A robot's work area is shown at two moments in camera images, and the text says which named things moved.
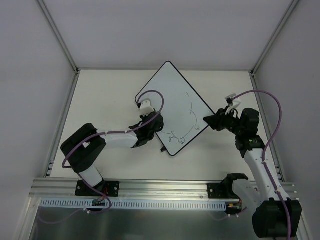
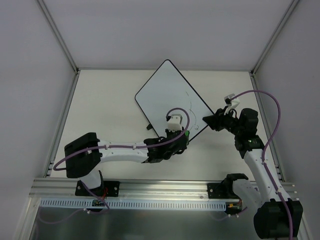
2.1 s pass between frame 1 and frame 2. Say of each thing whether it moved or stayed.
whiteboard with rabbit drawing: stayed
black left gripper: moved
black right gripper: stayed
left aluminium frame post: stayed
